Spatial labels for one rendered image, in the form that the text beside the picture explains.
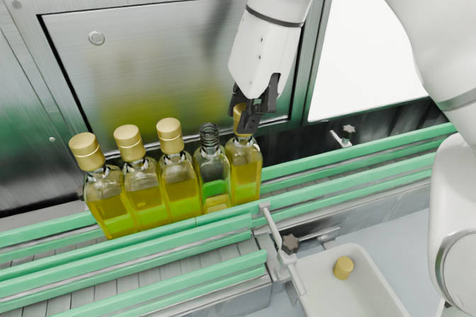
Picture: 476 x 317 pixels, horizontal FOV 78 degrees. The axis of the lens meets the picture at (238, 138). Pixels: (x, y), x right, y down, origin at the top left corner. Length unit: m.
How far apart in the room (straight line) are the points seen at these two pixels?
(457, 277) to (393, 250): 0.48
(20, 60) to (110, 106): 0.14
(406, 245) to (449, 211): 0.48
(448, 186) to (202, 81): 0.40
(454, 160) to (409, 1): 0.18
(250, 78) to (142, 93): 0.24
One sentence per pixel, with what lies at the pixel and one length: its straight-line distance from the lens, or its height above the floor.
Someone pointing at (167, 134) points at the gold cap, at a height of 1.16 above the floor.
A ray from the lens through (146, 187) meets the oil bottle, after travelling 0.48.
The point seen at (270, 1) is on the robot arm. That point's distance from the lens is 0.36.
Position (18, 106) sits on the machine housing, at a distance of 0.63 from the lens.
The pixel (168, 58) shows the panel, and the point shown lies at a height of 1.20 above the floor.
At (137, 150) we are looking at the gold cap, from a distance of 0.44.
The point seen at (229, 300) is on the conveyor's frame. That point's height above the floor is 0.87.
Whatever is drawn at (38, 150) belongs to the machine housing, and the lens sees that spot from 0.68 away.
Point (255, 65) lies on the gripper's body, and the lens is 0.37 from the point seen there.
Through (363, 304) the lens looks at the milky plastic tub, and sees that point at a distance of 0.74.
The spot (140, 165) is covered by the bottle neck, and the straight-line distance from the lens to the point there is 0.46.
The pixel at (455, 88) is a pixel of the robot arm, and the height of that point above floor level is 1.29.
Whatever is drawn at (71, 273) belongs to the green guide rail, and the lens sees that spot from 0.59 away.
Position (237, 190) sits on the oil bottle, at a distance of 0.54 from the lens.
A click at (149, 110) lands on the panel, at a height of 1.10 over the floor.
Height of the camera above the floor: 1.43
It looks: 42 degrees down
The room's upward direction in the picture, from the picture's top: straight up
